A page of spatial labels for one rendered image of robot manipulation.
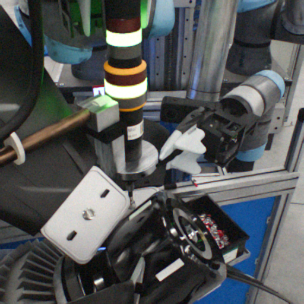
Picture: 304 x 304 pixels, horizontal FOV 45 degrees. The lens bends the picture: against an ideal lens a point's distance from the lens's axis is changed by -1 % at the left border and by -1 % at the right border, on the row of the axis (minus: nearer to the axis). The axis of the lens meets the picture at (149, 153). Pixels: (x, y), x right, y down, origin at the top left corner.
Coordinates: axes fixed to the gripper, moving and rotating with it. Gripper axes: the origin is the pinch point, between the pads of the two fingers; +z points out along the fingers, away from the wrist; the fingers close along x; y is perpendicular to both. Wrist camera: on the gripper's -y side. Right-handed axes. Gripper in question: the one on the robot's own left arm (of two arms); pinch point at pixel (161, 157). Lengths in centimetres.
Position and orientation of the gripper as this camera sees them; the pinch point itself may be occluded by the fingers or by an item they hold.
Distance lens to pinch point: 58.8
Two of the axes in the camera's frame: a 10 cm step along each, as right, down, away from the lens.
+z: -6.4, 4.7, -6.1
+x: -0.8, 7.5, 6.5
